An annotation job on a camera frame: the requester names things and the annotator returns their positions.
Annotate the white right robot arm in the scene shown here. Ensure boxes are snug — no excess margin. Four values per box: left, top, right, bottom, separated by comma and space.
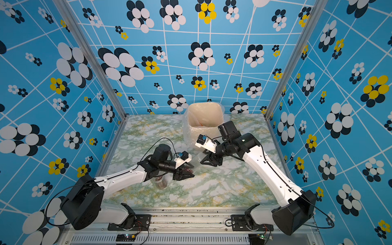
195, 121, 316, 235

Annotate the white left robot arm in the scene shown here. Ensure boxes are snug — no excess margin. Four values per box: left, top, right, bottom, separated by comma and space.
60, 144, 194, 230

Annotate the clear jar with dried flowers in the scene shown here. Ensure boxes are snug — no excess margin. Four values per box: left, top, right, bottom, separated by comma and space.
151, 173, 168, 189

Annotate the cream plastic trash bin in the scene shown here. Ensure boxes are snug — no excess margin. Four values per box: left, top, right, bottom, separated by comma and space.
187, 101, 224, 151

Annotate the clear plastic bin liner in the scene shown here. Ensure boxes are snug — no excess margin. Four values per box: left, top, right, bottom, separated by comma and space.
182, 104, 230, 151

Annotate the left green circuit board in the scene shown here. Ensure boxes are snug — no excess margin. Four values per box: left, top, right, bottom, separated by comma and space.
116, 233, 137, 243

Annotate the green circuit board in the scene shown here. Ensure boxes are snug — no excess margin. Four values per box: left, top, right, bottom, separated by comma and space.
248, 234, 270, 245
116, 233, 137, 243

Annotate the right green circuit board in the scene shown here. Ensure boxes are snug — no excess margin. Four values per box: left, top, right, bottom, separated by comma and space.
248, 234, 270, 245

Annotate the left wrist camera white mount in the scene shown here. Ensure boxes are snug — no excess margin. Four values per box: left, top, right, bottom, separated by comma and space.
175, 151, 192, 169

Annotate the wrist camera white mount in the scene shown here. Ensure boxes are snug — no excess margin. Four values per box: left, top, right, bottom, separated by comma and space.
175, 151, 192, 169
195, 134, 218, 153

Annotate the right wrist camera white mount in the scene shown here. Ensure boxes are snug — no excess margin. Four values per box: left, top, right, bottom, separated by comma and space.
195, 134, 218, 153

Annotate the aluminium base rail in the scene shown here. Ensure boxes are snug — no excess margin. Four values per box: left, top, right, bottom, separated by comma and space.
58, 208, 324, 245

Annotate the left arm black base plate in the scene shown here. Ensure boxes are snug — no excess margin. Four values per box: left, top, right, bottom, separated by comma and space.
107, 214, 152, 231

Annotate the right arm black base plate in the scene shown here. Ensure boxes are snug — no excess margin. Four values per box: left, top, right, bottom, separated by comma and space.
225, 214, 274, 232

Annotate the aluminium frame post left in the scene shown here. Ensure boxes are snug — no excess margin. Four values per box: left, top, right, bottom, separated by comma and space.
52, 0, 128, 120

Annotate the aluminium frame post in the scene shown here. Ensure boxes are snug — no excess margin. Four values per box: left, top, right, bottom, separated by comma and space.
52, 0, 128, 120
265, 0, 328, 119

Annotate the aluminium frame post right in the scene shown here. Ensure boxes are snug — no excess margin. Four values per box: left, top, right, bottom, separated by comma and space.
265, 0, 328, 119

